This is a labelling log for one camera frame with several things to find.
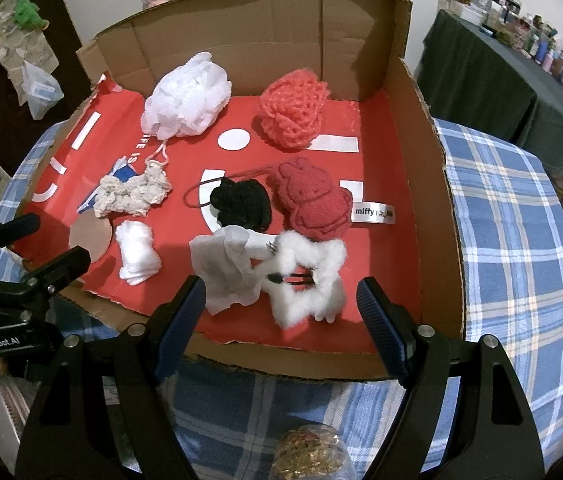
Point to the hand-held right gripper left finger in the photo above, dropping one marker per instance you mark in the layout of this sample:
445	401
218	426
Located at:
184	320

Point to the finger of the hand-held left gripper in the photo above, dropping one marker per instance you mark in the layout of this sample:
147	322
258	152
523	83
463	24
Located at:
6	228
61	265

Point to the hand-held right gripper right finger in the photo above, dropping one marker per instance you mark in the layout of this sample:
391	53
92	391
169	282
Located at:
386	327

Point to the round brown cardboard disc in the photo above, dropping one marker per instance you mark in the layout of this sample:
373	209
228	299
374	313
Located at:
89	237

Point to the white tissue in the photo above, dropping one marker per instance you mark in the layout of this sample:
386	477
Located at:
224	270

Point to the white cotton wad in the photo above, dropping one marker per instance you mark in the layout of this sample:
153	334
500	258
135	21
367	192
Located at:
134	252

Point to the cream crochet scrunchie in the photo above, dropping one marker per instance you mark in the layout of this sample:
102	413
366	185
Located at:
131	192

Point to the white fluffy hair clip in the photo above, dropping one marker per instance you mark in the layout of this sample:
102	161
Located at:
311	260

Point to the blue and white packet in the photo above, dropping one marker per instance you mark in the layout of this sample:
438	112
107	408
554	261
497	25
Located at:
124	176

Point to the red rabbit-shaped sponge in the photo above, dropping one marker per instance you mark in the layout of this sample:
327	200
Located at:
316	200

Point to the white mesh bath pouf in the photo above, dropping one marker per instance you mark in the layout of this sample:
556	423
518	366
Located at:
186	100

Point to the coral mesh bath pouf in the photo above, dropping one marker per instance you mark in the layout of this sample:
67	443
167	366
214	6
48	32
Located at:
291	110

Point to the cardboard box red lining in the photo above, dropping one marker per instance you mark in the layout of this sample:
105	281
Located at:
261	35

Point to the clear plastic bag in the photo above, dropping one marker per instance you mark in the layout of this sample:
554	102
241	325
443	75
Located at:
39	92

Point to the blue plaid blanket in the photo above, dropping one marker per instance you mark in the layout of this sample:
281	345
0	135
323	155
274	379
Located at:
501	210

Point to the hanging fabric organiser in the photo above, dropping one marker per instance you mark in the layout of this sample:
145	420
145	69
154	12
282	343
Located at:
4	40

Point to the dark wooden door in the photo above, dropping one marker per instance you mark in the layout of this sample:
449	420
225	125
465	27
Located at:
69	50

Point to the green plush toy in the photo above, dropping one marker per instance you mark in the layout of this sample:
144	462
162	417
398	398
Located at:
29	12

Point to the dark green covered table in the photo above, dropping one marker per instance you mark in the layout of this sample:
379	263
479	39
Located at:
491	90

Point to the cluttered dresser with bottles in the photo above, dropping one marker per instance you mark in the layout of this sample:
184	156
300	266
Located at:
546	40

